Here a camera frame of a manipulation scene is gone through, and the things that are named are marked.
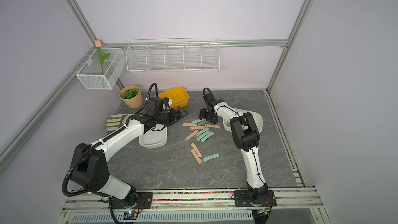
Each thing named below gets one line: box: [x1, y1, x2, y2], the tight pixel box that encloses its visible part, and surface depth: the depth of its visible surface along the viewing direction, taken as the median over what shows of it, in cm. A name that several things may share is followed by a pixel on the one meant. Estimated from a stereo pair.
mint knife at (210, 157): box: [202, 152, 220, 163], surface depth 89 cm
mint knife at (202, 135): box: [195, 130, 210, 142], surface depth 98 cm
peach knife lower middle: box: [190, 142, 203, 158], surface depth 91 cm
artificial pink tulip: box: [94, 39, 111, 76], surface depth 92 cm
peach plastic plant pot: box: [119, 85, 144, 109], surface depth 107 cm
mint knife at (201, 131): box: [195, 127, 210, 137], surface depth 99 cm
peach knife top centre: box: [189, 125, 206, 131], surface depth 101 cm
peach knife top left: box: [181, 122, 198, 128], surface depth 103 cm
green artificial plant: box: [121, 88, 140, 100], surface depth 106 cm
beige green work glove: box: [105, 113, 135, 132], surface depth 104 cm
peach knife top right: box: [204, 123, 220, 130], surface depth 101 cm
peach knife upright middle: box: [184, 129, 199, 141], surface depth 98 cm
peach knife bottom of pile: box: [191, 148, 203, 165], surface depth 88 cm
